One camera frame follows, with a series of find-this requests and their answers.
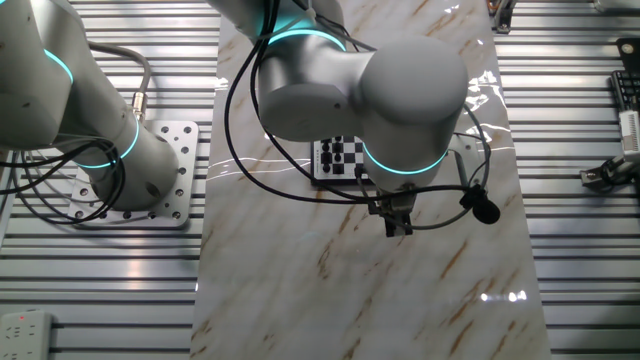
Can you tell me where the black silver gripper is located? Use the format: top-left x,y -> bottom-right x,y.
368,185 -> 419,239

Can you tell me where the black white folding chessboard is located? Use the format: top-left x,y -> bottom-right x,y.
309,134 -> 374,189

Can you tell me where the black clip microphone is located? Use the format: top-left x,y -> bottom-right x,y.
458,183 -> 502,225

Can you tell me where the marble pattern table sheet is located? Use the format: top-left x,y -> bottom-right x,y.
189,0 -> 551,360

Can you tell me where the black computer keyboard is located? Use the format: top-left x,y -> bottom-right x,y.
610,69 -> 640,112

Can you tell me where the black box with knob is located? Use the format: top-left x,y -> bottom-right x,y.
615,37 -> 640,71

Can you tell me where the white power strip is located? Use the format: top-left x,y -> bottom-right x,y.
0,309 -> 54,360

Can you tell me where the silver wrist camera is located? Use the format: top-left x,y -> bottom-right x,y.
446,133 -> 482,189

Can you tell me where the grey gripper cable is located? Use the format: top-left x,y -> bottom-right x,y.
409,102 -> 494,232

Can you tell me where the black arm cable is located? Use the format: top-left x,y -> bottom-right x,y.
223,0 -> 474,207
248,0 -> 381,206

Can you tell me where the silver camera with clamp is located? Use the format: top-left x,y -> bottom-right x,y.
578,153 -> 640,194

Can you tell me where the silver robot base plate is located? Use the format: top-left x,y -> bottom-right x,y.
66,119 -> 200,230

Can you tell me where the metal bracket with orange wire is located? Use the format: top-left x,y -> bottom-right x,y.
487,0 -> 520,35

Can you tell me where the silver ribbed camera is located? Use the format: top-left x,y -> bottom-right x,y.
618,109 -> 640,164

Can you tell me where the black base cable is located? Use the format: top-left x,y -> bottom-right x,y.
0,143 -> 115,197
0,139 -> 127,225

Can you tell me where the thick grey connector cable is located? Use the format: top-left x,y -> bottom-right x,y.
87,41 -> 154,124

